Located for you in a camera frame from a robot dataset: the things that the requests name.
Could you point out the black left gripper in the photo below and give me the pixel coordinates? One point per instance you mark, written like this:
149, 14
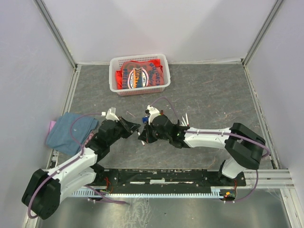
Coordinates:
129, 128

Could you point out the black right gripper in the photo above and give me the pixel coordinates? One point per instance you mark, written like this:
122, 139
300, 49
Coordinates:
145, 136

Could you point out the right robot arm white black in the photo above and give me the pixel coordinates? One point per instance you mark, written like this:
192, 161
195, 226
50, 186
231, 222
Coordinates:
245, 147

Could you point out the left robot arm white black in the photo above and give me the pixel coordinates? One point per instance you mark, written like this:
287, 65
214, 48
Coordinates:
48, 188

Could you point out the white plastic basket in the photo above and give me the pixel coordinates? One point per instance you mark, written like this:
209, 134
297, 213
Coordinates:
116, 63

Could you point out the orange printed cloth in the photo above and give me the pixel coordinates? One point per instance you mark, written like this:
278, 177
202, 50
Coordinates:
140, 74

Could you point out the blue cloth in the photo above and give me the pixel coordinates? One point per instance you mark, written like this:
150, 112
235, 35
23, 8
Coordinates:
69, 132

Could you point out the pink cloth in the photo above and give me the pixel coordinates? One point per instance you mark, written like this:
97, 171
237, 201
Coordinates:
52, 124

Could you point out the circuit board with leds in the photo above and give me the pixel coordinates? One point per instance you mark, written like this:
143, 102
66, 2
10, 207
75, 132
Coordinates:
230, 195

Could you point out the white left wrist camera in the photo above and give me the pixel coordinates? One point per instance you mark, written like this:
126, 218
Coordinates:
110, 114

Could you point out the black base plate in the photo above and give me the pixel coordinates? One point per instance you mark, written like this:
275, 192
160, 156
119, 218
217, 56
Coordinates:
164, 181

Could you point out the blue slotted cable duct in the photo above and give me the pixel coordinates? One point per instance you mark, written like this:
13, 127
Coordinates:
85, 192

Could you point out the aluminium frame rail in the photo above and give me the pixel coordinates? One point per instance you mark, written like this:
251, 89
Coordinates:
264, 178

